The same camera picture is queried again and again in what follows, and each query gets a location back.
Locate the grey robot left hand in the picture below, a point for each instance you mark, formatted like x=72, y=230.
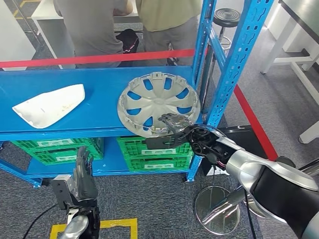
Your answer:
x=85, y=186

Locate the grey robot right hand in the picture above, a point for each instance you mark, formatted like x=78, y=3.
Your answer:
x=178, y=124

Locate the silver wheel hubcap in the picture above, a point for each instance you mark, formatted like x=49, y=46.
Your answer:
x=156, y=99

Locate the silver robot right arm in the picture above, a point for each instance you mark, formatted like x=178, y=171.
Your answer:
x=274, y=184

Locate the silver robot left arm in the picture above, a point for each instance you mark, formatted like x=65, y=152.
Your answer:
x=79, y=224

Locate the white plastic panel part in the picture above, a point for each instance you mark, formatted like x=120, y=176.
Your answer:
x=50, y=105

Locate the blue metal shelf rack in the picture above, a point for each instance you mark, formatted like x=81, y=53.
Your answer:
x=100, y=85

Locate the green plastic crate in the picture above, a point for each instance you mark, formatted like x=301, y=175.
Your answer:
x=64, y=158
x=159, y=163
x=134, y=148
x=57, y=143

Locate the yellow floor tape square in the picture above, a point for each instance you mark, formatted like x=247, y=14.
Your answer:
x=119, y=226

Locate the black cardboard box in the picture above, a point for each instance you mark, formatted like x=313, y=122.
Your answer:
x=249, y=135

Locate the standing person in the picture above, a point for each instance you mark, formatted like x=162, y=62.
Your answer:
x=169, y=29

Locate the black round stool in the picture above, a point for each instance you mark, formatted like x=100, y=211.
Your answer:
x=227, y=18

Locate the seated person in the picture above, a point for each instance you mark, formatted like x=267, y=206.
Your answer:
x=92, y=29

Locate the white cabinet panel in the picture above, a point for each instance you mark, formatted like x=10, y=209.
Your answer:
x=14, y=36

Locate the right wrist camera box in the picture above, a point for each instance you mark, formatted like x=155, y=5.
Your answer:
x=162, y=142

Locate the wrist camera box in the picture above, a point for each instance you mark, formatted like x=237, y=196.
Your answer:
x=162, y=142
x=62, y=191

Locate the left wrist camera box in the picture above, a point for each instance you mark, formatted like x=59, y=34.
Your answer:
x=62, y=191

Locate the chrome stanchion post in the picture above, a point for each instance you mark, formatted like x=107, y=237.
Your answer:
x=311, y=169
x=214, y=214
x=206, y=76

